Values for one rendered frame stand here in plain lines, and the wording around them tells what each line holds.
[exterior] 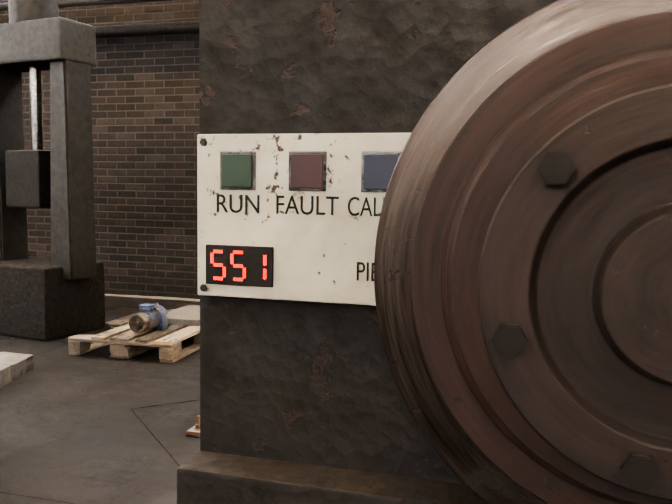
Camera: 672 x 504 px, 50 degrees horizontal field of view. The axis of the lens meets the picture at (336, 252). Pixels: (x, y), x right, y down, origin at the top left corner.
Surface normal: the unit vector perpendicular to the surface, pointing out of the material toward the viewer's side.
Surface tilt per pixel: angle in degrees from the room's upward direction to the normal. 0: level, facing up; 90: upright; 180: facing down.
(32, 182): 90
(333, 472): 0
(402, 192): 90
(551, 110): 90
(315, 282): 90
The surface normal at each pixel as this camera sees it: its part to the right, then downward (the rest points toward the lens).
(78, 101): 0.90, 0.03
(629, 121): -0.28, 0.08
